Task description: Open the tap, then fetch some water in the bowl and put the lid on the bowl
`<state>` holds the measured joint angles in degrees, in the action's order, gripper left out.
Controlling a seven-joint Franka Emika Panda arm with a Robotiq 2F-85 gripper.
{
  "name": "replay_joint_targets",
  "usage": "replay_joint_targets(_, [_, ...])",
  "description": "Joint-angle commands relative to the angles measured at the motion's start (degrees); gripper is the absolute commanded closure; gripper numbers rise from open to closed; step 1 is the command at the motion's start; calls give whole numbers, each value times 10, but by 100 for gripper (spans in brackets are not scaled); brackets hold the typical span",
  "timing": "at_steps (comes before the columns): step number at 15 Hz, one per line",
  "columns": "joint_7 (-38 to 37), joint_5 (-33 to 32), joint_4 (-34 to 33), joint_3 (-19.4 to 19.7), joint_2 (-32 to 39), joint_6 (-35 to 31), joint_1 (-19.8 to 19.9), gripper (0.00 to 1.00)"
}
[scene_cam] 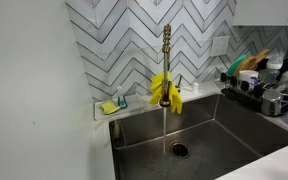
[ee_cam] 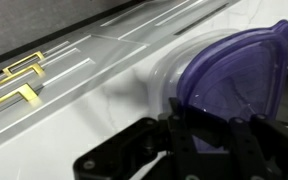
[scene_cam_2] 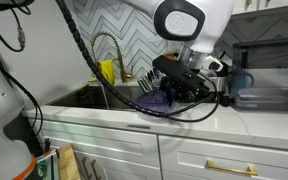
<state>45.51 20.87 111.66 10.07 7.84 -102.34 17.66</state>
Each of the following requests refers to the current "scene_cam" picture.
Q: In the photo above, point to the brass tap lever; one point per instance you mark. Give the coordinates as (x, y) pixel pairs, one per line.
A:
(179, 83)

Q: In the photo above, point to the running water stream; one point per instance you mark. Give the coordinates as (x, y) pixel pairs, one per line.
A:
(164, 130)

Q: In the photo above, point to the white sponge tray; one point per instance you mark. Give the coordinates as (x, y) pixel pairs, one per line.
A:
(134, 107)

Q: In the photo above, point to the clear dish soap bottle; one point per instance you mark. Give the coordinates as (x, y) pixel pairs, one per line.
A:
(121, 100)

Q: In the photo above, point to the yellow rubber gloves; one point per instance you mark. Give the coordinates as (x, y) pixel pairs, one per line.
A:
(176, 96)

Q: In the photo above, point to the brass pull-down faucet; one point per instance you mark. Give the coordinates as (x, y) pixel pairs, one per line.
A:
(166, 66)

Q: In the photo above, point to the yellow sponge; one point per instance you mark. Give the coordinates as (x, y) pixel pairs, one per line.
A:
(109, 107)

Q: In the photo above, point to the sink corner caddy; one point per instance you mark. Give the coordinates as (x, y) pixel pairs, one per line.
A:
(117, 133)

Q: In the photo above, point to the small white bottle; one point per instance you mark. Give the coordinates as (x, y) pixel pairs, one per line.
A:
(195, 88)

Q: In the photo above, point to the round sink drain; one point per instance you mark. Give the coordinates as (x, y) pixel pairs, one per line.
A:
(180, 150)

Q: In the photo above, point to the stainless steel sink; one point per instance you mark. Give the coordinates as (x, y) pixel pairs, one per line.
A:
(224, 140)

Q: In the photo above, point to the green cutting board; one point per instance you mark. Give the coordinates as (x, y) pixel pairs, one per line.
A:
(237, 63)

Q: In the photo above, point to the steel dish rack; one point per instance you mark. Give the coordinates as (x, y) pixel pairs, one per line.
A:
(247, 98)

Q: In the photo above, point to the white mug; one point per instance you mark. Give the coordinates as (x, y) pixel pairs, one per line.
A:
(247, 76)

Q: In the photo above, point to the wooden cutting board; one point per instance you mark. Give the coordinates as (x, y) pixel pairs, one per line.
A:
(250, 61)

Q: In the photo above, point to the stainless steel cup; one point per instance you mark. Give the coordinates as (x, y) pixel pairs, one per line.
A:
(271, 102)

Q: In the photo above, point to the clear baby bottle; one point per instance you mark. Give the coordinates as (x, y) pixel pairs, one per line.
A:
(273, 70)

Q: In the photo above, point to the white upper cabinet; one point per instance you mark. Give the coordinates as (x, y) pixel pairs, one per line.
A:
(267, 11)

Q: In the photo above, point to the white wall outlet plate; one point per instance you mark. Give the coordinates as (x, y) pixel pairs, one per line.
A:
(220, 46)

